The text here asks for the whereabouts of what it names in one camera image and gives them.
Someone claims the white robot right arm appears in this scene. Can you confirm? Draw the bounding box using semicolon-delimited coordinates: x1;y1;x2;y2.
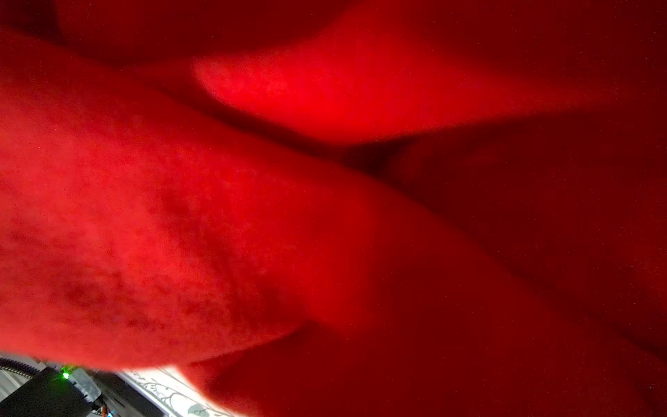
1;358;167;417

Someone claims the red t-shirt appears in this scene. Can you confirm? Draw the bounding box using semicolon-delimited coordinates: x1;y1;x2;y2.
1;1;666;416

